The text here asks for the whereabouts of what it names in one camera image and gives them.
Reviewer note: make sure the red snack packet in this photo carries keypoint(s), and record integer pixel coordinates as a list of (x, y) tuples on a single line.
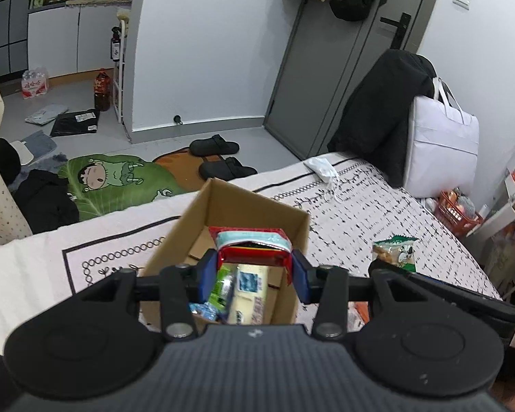
[(257, 244)]

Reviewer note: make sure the white face mask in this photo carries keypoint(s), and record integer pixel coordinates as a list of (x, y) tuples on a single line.
[(324, 169)]

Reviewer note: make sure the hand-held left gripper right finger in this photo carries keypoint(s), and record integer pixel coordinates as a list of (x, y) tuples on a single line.
[(301, 277)]

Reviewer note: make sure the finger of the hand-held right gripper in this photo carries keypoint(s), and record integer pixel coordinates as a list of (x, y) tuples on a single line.
[(455, 294)]

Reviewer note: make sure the green cartoon rug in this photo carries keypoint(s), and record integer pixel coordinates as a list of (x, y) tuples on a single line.
[(111, 180)]

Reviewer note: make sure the black plastic bag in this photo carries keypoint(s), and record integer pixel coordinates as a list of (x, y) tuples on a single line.
[(75, 123)]

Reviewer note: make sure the brown cardboard box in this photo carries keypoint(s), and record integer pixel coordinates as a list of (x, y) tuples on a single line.
[(240, 199)]

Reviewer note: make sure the blue jeans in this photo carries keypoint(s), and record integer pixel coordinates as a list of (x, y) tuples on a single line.
[(36, 146)]

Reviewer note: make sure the black jacket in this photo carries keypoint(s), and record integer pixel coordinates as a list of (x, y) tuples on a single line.
[(377, 111)]

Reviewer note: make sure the white narrow rack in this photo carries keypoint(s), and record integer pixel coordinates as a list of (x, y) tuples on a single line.
[(121, 73)]

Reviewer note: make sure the grey folded cloth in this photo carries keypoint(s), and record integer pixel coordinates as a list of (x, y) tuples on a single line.
[(47, 113)]

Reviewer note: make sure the pack of water bottles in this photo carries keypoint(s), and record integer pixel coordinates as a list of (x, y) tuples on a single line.
[(35, 85)]

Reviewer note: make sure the grey door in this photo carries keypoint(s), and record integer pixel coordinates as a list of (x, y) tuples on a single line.
[(326, 73)]

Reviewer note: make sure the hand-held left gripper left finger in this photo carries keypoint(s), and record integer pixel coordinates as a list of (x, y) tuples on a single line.
[(208, 277)]

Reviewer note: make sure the green snack packet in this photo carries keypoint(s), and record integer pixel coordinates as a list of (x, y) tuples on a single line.
[(221, 292), (397, 249)]

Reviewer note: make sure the orange snack packet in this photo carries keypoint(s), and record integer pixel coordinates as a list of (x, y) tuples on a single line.
[(357, 314)]

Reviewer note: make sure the dark drink bottle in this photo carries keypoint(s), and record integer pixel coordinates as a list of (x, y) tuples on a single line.
[(102, 92)]

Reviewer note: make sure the blue snack packet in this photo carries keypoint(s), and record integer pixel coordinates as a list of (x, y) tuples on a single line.
[(204, 311)]

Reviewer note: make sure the white cabinet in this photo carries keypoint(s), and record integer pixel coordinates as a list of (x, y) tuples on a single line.
[(55, 38)]

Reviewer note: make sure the cream polka dot cloth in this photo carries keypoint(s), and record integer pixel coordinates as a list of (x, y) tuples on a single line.
[(0, 171)]

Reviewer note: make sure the black clothing pile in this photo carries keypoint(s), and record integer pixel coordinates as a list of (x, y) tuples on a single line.
[(47, 204)]

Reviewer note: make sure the white tote bag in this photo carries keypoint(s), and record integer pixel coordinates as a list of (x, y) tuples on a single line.
[(444, 146)]

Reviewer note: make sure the cream cracker packet blue label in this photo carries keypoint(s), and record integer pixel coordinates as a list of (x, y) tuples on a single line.
[(251, 294)]

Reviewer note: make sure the black spray bottle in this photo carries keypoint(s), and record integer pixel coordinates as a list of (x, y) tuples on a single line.
[(116, 47)]

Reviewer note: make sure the red plastic basket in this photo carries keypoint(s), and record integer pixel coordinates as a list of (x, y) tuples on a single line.
[(455, 216)]

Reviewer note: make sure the black hat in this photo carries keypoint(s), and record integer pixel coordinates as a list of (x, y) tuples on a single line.
[(6, 161)]

